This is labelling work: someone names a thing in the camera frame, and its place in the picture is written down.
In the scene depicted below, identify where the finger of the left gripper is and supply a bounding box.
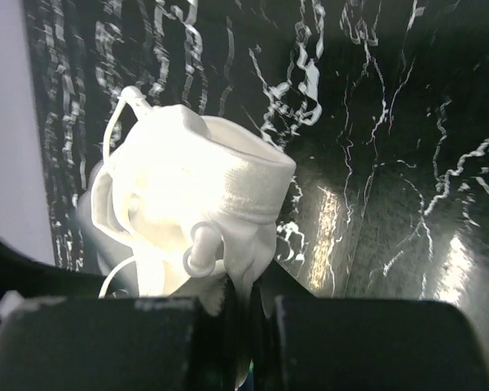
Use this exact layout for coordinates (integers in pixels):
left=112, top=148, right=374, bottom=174
left=0, top=240, right=103, bottom=300

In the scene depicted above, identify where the white bra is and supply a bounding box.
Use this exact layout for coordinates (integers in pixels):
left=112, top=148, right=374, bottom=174
left=89, top=86, right=296, bottom=311

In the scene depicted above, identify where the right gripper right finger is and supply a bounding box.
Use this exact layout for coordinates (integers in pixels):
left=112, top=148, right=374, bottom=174
left=250, top=261, right=317, bottom=316

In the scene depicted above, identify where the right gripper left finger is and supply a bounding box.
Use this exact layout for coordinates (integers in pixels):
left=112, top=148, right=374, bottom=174
left=171, top=275, right=232, bottom=316

